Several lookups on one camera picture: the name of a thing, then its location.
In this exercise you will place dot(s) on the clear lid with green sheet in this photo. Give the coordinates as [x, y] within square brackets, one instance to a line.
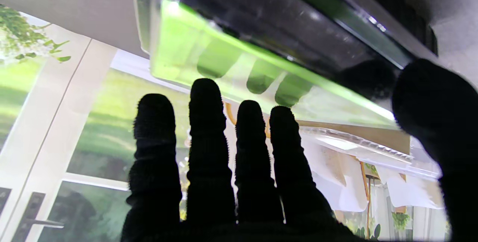
[179, 47]

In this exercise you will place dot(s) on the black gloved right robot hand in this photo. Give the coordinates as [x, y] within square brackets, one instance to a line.
[209, 182]

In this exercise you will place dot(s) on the small clear lid white label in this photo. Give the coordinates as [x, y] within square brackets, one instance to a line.
[354, 148]

